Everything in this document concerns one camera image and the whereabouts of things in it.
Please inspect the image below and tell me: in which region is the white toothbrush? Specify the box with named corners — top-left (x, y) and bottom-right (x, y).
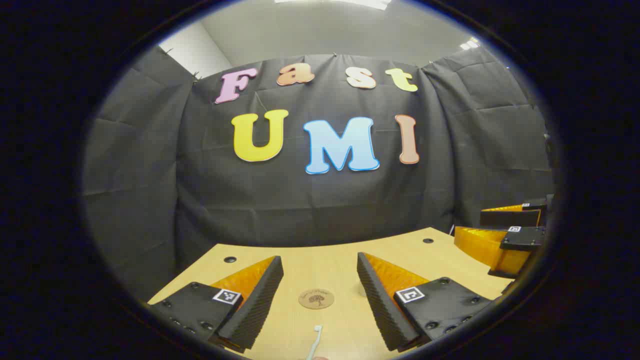
top-left (306, 325), bottom-right (324, 360)

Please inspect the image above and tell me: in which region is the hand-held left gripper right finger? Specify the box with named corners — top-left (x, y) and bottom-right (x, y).
top-left (357, 252), bottom-right (494, 352)

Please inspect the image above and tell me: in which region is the light wooden desktop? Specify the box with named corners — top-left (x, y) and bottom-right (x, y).
top-left (147, 227), bottom-right (513, 360)

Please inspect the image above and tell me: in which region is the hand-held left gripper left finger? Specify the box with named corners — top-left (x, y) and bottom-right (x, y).
top-left (148, 256), bottom-right (284, 354)

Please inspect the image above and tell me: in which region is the round brown cork coaster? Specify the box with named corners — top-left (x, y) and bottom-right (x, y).
top-left (298, 288), bottom-right (335, 310)

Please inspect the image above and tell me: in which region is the black backdrop cloth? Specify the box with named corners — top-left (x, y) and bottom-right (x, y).
top-left (82, 46), bottom-right (556, 303)

